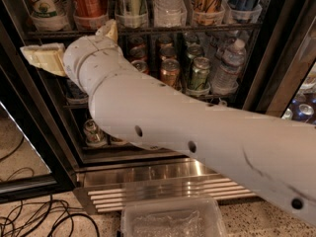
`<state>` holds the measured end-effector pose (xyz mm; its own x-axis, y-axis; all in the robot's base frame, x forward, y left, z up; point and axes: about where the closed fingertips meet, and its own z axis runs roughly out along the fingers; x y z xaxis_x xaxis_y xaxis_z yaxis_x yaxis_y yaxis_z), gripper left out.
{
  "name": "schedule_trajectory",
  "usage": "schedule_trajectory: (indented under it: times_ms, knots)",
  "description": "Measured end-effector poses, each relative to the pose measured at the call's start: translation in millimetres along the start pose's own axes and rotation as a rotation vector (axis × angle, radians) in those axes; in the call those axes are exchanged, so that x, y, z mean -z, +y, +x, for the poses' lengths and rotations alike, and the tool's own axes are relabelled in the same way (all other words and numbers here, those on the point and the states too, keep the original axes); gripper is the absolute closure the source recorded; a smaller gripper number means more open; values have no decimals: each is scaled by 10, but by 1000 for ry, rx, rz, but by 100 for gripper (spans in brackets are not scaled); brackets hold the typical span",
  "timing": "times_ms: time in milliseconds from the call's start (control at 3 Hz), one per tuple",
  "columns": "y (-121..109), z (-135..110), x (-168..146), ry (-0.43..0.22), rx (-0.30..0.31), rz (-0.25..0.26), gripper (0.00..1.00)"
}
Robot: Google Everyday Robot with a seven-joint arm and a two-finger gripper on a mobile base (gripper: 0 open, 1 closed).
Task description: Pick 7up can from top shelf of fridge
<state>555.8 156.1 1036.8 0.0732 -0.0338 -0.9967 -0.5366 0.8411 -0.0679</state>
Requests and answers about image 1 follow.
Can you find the red coca-cola can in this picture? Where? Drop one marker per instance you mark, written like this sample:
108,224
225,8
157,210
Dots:
141,66

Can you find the green can middle shelf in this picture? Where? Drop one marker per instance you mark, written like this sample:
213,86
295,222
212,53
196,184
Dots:
199,73

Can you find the clear plastic bin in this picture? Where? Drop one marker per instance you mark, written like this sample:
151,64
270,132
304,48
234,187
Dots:
173,217

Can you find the stainless fridge bottom grille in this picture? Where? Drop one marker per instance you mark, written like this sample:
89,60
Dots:
105,189

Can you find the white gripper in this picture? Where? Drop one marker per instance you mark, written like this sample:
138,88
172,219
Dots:
88,52

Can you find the gold can middle shelf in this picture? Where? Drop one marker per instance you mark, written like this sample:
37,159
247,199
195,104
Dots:
170,72

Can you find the open fridge glass door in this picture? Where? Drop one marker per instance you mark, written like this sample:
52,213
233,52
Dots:
23,102

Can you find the water bottle middle shelf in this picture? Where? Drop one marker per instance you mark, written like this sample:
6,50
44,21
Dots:
232,61

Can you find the blue can right fridge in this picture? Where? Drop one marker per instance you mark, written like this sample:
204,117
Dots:
302,111

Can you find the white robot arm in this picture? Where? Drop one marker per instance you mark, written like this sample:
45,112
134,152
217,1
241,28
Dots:
273,157

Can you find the white green can bottom shelf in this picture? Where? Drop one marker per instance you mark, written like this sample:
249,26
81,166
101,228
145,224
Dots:
92,132

